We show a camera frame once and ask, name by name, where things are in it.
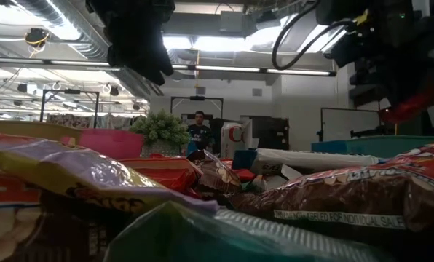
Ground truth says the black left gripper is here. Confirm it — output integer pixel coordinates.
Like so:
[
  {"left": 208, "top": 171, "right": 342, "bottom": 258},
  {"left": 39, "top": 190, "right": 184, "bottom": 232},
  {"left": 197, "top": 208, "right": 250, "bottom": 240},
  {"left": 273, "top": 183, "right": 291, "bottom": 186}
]
[{"left": 85, "top": 0, "right": 176, "bottom": 87}]

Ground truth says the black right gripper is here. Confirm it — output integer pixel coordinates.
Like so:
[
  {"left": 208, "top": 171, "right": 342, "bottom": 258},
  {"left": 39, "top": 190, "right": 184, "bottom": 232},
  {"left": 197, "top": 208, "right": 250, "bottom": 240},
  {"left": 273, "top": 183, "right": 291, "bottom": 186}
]
[{"left": 315, "top": 0, "right": 434, "bottom": 106}]

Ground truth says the white blue Hershey's bar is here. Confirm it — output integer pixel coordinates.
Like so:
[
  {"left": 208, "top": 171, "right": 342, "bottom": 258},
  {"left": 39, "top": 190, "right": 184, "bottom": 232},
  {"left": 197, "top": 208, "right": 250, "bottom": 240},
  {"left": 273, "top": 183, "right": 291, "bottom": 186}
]
[{"left": 232, "top": 146, "right": 391, "bottom": 175}]

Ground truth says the red KitKat candy bar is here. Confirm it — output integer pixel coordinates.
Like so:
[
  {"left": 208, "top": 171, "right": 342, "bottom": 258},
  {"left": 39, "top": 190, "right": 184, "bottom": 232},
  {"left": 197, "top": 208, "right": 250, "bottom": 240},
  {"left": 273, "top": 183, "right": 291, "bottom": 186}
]
[
  {"left": 234, "top": 167, "right": 256, "bottom": 181},
  {"left": 118, "top": 154, "right": 203, "bottom": 196}
]

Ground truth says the yellow Sour Patch candy pack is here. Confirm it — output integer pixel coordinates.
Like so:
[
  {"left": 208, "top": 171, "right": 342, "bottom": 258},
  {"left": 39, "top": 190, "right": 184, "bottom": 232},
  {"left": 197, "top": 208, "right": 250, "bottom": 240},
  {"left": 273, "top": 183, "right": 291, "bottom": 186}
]
[{"left": 0, "top": 132, "right": 218, "bottom": 215}]

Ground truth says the white PayDay candy bar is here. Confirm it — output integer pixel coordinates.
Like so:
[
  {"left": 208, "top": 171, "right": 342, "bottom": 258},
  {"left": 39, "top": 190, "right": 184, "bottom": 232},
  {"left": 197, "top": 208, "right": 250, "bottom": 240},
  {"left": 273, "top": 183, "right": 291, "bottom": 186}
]
[{"left": 251, "top": 162, "right": 294, "bottom": 193}]

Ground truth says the teal candy in clear wrapper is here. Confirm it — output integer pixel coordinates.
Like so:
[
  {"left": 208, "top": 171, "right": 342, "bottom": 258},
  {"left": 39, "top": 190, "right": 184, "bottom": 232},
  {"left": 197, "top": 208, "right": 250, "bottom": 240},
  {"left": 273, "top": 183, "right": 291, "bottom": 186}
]
[{"left": 102, "top": 199, "right": 396, "bottom": 262}]

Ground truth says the light teal plastic bin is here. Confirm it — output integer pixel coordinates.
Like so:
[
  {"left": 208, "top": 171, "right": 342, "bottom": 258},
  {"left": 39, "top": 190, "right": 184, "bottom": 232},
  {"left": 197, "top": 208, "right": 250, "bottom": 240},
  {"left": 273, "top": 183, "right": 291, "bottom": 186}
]
[{"left": 344, "top": 135, "right": 434, "bottom": 158}]

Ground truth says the long ceiling light bar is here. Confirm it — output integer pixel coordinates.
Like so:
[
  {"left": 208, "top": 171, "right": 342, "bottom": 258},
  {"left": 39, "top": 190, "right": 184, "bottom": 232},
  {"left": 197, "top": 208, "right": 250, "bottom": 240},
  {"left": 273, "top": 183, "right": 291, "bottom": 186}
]
[{"left": 0, "top": 56, "right": 337, "bottom": 77}]

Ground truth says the artificial green plant in pot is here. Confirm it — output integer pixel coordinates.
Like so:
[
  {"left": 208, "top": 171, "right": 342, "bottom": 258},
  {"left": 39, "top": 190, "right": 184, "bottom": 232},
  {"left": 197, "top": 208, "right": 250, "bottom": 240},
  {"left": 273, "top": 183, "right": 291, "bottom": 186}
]
[{"left": 129, "top": 108, "right": 192, "bottom": 158}]

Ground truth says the hanging patterned cloth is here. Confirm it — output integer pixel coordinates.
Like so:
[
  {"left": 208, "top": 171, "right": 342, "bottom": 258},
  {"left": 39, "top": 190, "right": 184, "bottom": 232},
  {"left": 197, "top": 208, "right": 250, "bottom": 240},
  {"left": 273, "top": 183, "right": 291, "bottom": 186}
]
[{"left": 45, "top": 113, "right": 141, "bottom": 132}]

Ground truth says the yellow tape tag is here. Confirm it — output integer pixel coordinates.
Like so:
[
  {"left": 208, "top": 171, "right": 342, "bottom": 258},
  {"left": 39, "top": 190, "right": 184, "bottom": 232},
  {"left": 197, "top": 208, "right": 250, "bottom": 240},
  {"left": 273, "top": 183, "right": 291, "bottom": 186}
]
[{"left": 355, "top": 9, "right": 370, "bottom": 26}]

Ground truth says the person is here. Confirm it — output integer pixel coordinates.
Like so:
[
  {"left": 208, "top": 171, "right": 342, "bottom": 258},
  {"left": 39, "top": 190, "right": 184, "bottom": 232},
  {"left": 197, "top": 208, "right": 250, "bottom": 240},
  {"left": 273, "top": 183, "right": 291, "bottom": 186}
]
[{"left": 186, "top": 110, "right": 216, "bottom": 156}]

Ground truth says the red plastic bin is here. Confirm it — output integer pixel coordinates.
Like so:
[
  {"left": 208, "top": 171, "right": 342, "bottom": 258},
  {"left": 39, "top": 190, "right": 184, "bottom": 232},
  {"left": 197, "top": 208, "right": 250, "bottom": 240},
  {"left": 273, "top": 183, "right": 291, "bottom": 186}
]
[{"left": 62, "top": 127, "right": 145, "bottom": 161}]

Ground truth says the white red soda can box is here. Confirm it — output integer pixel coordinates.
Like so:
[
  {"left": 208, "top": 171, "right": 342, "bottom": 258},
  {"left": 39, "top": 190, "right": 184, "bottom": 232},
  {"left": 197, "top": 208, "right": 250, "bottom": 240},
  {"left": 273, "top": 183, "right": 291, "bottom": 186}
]
[{"left": 220, "top": 121, "right": 248, "bottom": 159}]

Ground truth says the orange plastic bin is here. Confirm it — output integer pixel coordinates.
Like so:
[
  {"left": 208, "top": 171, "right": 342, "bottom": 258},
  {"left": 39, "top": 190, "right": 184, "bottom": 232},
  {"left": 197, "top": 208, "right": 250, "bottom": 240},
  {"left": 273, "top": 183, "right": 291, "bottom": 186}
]
[{"left": 0, "top": 119, "right": 84, "bottom": 146}]

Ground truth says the black monitor box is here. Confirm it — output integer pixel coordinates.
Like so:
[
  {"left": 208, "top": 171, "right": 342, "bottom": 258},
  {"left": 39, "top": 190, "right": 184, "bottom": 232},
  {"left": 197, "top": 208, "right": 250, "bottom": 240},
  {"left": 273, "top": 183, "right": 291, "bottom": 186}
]
[{"left": 245, "top": 116, "right": 291, "bottom": 151}]

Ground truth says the black metal frame stand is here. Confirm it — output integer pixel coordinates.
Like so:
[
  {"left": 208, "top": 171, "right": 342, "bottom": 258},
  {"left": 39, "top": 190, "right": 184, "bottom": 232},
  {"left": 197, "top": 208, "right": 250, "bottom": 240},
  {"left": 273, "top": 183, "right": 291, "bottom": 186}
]
[
  {"left": 39, "top": 89, "right": 100, "bottom": 129},
  {"left": 170, "top": 95, "right": 224, "bottom": 114}
]

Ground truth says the silver ventilation duct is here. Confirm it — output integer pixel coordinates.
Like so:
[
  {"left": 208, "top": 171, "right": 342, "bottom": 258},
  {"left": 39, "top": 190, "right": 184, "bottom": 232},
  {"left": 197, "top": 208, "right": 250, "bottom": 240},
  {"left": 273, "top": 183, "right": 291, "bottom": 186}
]
[{"left": 16, "top": 0, "right": 165, "bottom": 98}]

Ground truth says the ceiling cord reel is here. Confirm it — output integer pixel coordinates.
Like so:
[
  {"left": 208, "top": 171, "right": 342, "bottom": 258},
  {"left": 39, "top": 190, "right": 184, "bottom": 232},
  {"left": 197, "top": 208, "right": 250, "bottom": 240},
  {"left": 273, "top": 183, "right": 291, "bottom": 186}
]
[{"left": 23, "top": 28, "right": 50, "bottom": 48}]

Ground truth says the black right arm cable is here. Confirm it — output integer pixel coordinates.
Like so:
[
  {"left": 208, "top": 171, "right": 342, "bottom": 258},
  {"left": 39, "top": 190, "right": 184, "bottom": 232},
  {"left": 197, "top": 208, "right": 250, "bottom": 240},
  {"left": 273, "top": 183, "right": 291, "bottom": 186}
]
[{"left": 271, "top": 0, "right": 349, "bottom": 72}]

